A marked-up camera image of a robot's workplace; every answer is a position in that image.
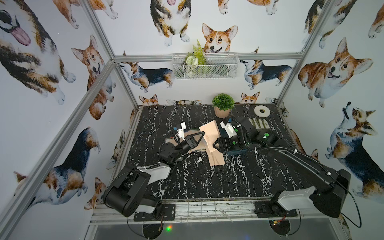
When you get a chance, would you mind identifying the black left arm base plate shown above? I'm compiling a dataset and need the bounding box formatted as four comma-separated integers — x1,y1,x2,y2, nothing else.
134,204,176,222

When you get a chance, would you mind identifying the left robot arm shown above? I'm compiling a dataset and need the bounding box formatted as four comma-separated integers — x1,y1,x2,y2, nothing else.
103,131,205,221

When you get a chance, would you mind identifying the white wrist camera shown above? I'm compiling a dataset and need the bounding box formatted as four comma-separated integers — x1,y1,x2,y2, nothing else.
176,122,186,142
220,122,237,138

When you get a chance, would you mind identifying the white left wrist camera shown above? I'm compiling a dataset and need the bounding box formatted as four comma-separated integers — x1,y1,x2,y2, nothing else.
176,122,186,142

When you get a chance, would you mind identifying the artificial fern with flower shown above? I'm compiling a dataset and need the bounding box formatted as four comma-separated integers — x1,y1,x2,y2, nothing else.
183,40,207,78

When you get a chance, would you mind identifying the green artificial potted plant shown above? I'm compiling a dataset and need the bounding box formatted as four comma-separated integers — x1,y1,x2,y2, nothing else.
212,93,235,111

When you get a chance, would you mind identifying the white tape roll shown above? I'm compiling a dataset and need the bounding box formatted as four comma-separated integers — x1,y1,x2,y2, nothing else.
254,105,271,118

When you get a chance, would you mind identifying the teal plastic storage box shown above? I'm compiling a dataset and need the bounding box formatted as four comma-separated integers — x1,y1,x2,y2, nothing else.
213,117,248,156

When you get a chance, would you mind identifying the beige ribbed plant pot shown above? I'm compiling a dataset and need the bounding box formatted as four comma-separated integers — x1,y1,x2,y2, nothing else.
214,107,231,119

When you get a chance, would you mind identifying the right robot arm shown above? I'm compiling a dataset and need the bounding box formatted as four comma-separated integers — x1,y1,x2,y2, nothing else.
213,128,351,218

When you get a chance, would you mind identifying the white wire wall basket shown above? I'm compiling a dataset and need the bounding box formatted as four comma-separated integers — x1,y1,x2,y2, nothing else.
172,53,240,80

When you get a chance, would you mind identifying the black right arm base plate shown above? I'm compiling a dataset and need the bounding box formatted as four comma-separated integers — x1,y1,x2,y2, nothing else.
254,201,298,218

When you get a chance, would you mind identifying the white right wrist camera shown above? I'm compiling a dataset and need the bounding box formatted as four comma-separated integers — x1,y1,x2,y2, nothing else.
220,122,237,138

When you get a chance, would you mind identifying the aluminium frame post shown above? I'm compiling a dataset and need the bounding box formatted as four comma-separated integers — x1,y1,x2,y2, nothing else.
78,0,139,109

